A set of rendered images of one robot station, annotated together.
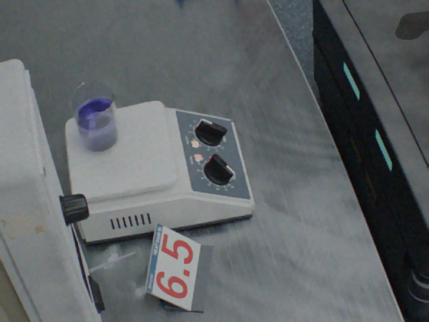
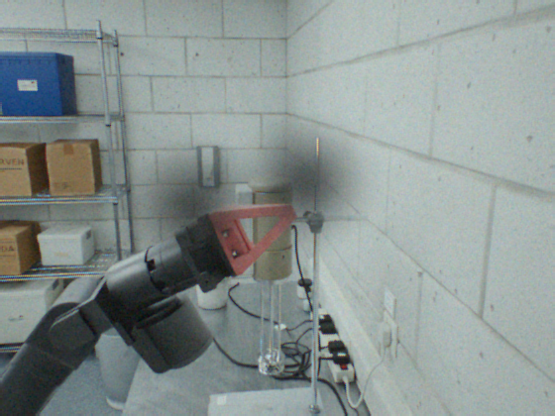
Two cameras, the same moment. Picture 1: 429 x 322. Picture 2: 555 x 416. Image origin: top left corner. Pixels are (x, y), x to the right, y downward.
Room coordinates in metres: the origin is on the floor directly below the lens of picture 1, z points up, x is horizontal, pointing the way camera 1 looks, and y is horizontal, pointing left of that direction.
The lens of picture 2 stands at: (1.32, 0.23, 1.56)
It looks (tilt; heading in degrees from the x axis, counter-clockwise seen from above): 14 degrees down; 183
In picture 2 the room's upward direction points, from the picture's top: straight up
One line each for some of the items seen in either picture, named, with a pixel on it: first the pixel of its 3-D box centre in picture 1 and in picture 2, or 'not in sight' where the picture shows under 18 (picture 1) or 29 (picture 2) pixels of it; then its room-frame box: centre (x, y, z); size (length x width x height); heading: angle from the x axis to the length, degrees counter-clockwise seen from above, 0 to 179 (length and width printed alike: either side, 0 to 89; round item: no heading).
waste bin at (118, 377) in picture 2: not in sight; (131, 358); (-0.85, -0.65, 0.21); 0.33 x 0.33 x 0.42
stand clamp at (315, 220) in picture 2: not in sight; (311, 217); (0.21, 0.25, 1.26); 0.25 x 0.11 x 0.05; 100
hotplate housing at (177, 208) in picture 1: (145, 171); not in sight; (0.68, 0.08, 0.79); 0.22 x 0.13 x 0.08; 96
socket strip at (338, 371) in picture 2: not in sight; (329, 340); (-0.08, 0.32, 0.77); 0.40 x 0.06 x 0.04; 10
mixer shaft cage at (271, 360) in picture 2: not in sight; (271, 321); (0.27, 0.16, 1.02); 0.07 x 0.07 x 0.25
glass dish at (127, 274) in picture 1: (125, 267); not in sight; (0.58, 0.11, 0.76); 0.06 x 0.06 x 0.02
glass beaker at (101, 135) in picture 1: (95, 119); not in sight; (0.70, 0.12, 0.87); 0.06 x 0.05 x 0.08; 175
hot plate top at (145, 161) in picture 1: (118, 151); not in sight; (0.68, 0.10, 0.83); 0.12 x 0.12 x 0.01; 6
